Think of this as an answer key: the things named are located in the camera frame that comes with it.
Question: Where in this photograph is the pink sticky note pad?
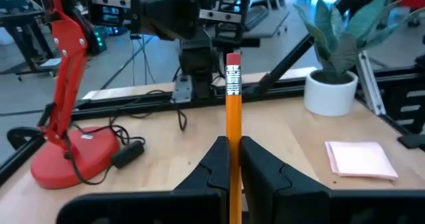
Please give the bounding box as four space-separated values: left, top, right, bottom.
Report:
324 140 399 181

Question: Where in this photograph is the black table frame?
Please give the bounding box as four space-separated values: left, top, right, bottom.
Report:
0 0 425 188

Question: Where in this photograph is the black standing desk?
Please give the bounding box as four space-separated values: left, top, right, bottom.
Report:
0 9 57 82

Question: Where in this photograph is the green plant in white pot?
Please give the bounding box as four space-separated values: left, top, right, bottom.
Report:
293 0 425 118

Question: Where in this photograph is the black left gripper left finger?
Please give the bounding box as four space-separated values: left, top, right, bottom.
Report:
55 136 232 224

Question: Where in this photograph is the grey desk top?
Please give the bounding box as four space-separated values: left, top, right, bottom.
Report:
245 4 290 41

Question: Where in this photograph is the red desk lamp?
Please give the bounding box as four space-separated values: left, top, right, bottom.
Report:
30 0 122 190

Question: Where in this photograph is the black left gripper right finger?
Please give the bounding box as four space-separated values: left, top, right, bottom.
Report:
240 136 425 224

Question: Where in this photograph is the computer tower with green lights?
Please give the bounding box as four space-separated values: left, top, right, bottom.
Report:
94 26 108 54

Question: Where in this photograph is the orange pencil with eraser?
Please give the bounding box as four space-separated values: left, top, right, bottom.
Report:
224 52 244 224

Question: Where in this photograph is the silver aluminium extrusion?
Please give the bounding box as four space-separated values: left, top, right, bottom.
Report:
357 51 386 116

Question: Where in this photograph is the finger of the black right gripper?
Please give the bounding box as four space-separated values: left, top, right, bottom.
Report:
141 0 173 41
172 0 201 41

